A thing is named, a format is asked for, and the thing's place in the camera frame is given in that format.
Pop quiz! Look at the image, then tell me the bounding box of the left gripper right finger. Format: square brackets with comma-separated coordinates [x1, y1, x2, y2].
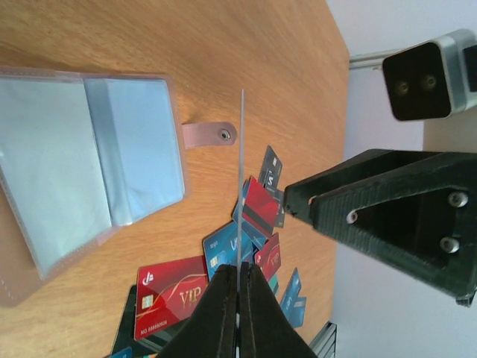
[238, 262, 316, 358]

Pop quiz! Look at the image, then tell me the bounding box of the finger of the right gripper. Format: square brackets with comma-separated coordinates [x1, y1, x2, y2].
[283, 149, 476, 307]

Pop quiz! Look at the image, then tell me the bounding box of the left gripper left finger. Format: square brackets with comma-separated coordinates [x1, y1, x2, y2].
[158, 265, 237, 358]

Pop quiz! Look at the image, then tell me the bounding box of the blue VIP card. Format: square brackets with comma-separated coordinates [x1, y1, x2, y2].
[237, 89, 245, 271]

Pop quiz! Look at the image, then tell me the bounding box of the blue card right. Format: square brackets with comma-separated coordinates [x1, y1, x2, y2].
[279, 268, 306, 328]

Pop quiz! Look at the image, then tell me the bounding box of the red VIP card upper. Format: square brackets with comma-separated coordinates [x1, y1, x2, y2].
[133, 256, 209, 341]

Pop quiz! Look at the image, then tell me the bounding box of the red vip card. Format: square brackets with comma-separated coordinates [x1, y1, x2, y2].
[133, 256, 209, 341]
[254, 233, 281, 280]

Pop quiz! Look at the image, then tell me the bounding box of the red VIP card centre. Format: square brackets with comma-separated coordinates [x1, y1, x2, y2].
[254, 233, 281, 280]

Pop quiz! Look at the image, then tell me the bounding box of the red card upper right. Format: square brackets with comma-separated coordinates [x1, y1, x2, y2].
[242, 177, 279, 245]

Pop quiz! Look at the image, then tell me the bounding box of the black card top right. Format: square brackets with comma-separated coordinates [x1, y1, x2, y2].
[258, 145, 282, 193]

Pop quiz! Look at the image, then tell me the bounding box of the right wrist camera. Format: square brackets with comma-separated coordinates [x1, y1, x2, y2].
[382, 29, 476, 122]

